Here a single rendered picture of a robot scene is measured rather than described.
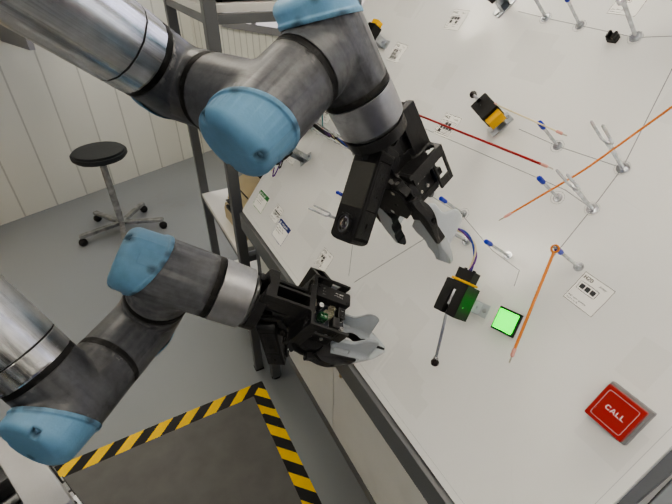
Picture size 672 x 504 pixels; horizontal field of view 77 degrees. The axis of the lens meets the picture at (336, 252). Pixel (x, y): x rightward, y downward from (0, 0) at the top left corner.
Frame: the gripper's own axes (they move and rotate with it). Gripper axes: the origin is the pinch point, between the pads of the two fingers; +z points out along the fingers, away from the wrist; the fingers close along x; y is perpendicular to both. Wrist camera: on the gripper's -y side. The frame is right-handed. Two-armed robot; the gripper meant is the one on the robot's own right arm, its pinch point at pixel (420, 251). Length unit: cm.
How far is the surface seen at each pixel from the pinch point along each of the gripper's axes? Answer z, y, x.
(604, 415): 20.0, -1.4, -23.8
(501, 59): 1, 47, 18
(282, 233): 23, 0, 64
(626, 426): 19.9, -1.3, -26.3
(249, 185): 28, 13, 112
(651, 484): 59, 4, -27
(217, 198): 38, 5, 145
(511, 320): 19.7, 4.9, -6.8
